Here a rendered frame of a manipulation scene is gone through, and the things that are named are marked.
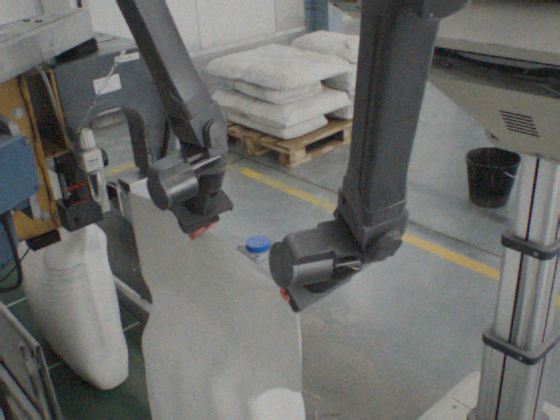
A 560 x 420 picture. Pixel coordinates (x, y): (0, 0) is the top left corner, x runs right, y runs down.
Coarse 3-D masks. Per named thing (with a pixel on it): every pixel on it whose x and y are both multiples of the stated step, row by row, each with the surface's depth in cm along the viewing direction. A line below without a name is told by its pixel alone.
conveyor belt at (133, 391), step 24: (24, 312) 210; (120, 312) 207; (48, 360) 187; (72, 384) 177; (120, 384) 176; (144, 384) 175; (72, 408) 168; (96, 408) 168; (120, 408) 167; (144, 408) 167
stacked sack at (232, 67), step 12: (264, 48) 441; (276, 48) 440; (288, 48) 437; (216, 60) 425; (228, 60) 420; (240, 60) 415; (252, 60) 415; (264, 60) 416; (216, 72) 420; (228, 72) 412; (240, 72) 406
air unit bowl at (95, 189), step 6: (90, 174) 118; (96, 174) 119; (90, 180) 119; (96, 180) 119; (90, 186) 119; (96, 186) 119; (102, 186) 121; (90, 192) 120; (96, 192) 120; (102, 192) 121; (96, 198) 121; (102, 198) 122
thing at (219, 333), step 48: (144, 240) 127; (192, 288) 120; (240, 288) 102; (144, 336) 127; (192, 336) 119; (240, 336) 108; (288, 336) 97; (192, 384) 116; (240, 384) 109; (288, 384) 102
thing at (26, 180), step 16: (0, 144) 86; (16, 144) 88; (0, 160) 85; (16, 160) 88; (32, 160) 91; (0, 176) 86; (16, 176) 88; (32, 176) 91; (0, 192) 86; (16, 192) 89; (32, 192) 92; (0, 208) 87
